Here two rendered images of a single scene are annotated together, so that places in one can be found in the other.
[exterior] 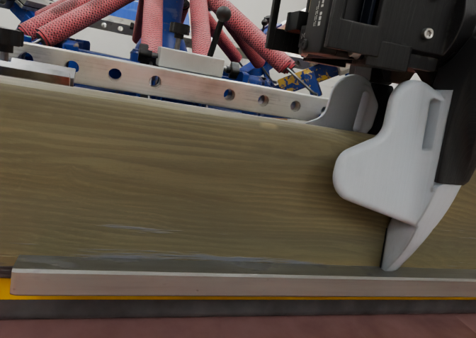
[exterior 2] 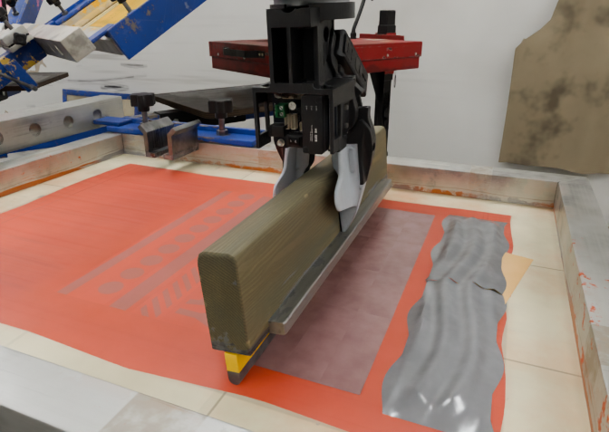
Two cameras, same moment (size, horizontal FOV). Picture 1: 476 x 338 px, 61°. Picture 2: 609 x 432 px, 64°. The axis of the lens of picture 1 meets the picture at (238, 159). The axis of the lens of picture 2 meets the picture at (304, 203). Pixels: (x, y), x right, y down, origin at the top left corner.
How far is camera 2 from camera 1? 31 cm
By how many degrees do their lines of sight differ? 47
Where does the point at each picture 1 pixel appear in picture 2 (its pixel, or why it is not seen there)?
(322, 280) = (340, 250)
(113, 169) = (280, 255)
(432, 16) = (345, 117)
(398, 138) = (345, 173)
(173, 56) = not seen: outside the picture
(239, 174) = (305, 225)
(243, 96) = (12, 133)
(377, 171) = (344, 192)
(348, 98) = (292, 154)
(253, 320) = not seen: hidden behind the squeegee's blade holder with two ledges
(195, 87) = not seen: outside the picture
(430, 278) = (357, 224)
